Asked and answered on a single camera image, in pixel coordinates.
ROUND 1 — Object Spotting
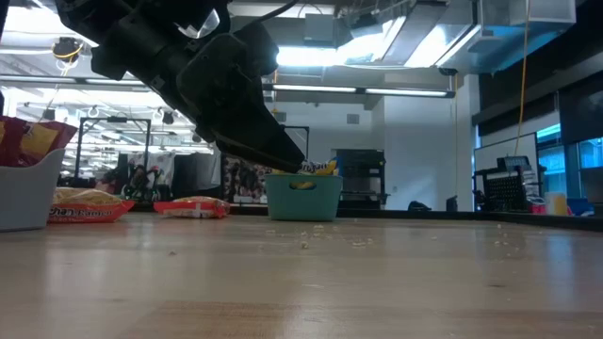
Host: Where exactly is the whiteboard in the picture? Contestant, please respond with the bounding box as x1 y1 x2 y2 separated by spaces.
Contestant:
472 132 541 208

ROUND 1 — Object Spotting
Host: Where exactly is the yellow container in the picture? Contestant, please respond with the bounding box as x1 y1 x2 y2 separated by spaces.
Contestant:
545 191 570 217

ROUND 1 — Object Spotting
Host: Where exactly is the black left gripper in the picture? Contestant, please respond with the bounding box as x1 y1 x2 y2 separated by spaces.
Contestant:
91 21 305 173

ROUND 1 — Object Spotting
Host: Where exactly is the dark patterned cloth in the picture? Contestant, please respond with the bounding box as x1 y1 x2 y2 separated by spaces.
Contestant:
220 153 274 204

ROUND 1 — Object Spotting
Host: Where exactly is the dark grey hanging cloth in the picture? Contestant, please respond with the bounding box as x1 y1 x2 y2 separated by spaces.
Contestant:
172 150 222 199

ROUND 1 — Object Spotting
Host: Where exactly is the grey ceiling box unit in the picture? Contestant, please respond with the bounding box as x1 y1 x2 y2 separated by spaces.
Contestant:
303 12 341 44

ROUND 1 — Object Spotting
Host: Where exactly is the black aluminium table frame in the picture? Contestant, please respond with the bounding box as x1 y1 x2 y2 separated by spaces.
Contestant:
49 195 603 233

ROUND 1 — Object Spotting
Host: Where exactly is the white patterned cloth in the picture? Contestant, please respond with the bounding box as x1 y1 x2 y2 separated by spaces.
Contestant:
126 151 176 199

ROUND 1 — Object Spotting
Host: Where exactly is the silver rectangular air duct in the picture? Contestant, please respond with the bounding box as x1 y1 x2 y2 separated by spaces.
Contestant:
338 0 579 76

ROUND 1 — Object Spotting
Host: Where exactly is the blue container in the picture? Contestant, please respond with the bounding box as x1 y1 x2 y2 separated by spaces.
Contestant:
567 197 595 217

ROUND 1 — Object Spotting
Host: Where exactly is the black frame stand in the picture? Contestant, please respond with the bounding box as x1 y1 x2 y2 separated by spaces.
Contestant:
74 116 153 183

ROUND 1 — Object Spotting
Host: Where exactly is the blue lit window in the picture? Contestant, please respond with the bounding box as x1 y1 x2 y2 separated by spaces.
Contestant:
536 122 603 199

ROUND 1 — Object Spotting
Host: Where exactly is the blue Maruchan soy ramen packet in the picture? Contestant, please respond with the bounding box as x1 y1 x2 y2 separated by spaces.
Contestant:
294 157 341 177

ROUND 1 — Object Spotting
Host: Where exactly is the light grey plastic bin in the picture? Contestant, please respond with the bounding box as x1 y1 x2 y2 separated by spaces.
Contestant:
0 148 67 234

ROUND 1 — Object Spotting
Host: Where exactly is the long fluorescent light strip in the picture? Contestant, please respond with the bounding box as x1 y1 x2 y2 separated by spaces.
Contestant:
0 73 457 99

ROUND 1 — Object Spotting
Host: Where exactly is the black ceiling dome device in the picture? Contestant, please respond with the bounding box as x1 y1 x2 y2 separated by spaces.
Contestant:
50 36 85 65

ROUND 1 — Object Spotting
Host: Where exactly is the black crate cart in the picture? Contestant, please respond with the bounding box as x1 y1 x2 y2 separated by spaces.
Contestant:
472 155 536 213

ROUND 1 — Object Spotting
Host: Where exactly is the black shelf cart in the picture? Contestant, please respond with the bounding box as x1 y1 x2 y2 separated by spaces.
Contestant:
334 148 391 211

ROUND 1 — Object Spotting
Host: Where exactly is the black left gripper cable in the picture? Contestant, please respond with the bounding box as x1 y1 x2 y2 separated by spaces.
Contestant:
249 0 301 27

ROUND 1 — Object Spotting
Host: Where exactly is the teal plastic bin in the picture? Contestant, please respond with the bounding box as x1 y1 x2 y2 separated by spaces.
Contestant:
263 172 345 223

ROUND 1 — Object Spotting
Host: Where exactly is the yellow hanging cable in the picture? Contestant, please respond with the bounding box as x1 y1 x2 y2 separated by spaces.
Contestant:
513 0 532 156

